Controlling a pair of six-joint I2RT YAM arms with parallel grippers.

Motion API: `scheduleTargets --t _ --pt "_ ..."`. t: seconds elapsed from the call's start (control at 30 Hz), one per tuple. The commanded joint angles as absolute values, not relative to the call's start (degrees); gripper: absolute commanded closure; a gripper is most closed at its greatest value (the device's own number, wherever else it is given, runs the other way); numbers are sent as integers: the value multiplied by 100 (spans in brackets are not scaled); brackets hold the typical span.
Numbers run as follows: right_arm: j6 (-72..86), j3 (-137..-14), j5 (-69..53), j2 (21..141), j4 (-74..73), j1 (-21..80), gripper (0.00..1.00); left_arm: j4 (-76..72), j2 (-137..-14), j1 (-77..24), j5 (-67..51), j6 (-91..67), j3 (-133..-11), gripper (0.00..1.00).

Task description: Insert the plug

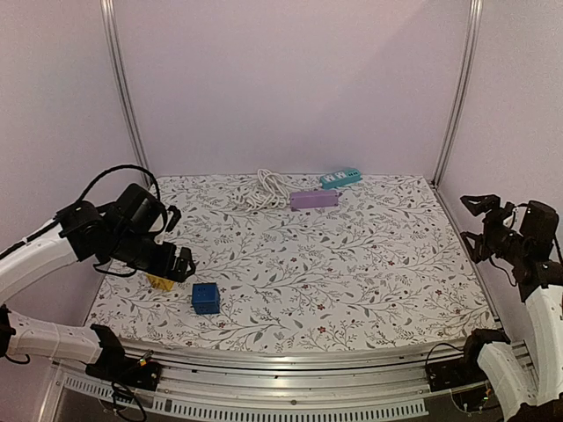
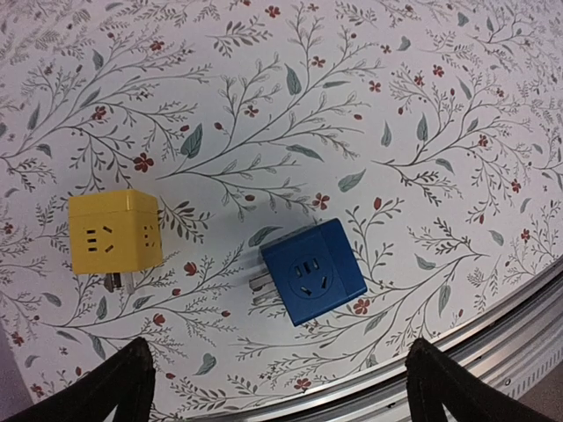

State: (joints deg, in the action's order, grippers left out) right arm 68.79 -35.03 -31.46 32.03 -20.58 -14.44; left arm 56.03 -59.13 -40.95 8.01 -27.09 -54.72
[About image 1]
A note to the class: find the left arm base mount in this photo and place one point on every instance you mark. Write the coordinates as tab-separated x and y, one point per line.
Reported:
134	373

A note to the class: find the left aluminium corner post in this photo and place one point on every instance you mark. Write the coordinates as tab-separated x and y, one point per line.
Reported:
119	73

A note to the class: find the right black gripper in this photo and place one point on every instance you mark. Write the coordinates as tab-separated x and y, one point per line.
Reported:
486	226

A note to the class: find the floral table mat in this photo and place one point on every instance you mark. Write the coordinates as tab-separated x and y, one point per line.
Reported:
383	268

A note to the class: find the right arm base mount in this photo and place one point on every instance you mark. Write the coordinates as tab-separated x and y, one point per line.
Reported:
446	374

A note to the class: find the aluminium front rail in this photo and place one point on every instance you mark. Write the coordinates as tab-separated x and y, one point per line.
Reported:
212	385

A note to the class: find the teal power strip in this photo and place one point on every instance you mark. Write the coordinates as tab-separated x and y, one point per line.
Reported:
339	179

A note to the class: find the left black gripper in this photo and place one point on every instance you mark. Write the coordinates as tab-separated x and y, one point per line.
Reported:
164	268

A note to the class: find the aluminium corner post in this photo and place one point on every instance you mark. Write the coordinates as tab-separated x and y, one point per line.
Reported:
119	73
471	41

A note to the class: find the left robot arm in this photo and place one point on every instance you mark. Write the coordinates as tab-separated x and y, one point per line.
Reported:
128	230

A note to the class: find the purple power strip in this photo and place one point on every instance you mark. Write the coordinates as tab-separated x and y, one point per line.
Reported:
313	199

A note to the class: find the right aluminium corner post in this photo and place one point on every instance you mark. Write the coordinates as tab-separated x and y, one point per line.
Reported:
471	41

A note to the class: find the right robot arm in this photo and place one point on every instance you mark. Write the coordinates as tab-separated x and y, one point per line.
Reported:
538	278

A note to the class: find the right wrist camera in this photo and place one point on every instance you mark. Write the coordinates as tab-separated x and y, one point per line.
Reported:
538	227

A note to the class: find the blue cube socket adapter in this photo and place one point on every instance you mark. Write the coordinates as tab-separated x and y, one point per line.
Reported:
205	298

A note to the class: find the yellow cube socket adapter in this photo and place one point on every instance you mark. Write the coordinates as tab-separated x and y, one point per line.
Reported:
160	283

